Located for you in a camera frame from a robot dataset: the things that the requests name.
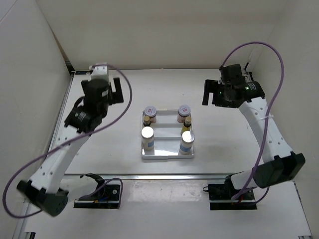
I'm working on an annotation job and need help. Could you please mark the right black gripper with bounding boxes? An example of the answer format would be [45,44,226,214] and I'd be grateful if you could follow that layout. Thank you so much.
[202,80,236,109]

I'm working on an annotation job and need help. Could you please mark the yellow label bottle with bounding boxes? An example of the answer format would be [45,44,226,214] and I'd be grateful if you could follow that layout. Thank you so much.
[181,116,192,134]
[143,116,151,127]

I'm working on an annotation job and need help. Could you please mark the blue label shaker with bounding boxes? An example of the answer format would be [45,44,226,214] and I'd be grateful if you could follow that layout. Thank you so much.
[141,126,154,150]
[179,131,195,155]

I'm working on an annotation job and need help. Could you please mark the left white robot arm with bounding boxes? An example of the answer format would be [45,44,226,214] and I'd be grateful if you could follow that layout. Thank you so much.
[16,77,124,217]

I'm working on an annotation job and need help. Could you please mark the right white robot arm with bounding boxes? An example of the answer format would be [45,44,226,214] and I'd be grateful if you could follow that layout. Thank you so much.
[202,64,306,200]

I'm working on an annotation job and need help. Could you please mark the white divided tray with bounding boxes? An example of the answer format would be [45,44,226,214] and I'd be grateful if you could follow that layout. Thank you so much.
[141,110,194,160]

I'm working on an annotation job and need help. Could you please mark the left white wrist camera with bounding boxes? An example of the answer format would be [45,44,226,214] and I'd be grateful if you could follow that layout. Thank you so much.
[89,63,109,82]

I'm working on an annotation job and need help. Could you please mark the aluminium front rail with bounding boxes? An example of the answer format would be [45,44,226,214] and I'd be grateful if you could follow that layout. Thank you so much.
[63,173,250,181]

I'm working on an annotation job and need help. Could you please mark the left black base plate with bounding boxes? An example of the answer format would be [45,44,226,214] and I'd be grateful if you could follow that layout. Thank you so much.
[73,175,124,209]

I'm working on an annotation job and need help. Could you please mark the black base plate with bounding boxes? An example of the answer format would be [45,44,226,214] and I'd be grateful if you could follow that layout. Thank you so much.
[203,184,257,211]
[73,175,124,209]

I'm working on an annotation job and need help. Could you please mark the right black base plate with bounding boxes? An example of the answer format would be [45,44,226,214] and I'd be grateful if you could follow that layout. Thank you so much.
[203,184,257,211]

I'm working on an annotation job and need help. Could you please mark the aluminium left rail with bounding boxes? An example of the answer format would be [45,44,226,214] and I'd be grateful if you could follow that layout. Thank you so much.
[12,59,74,239]

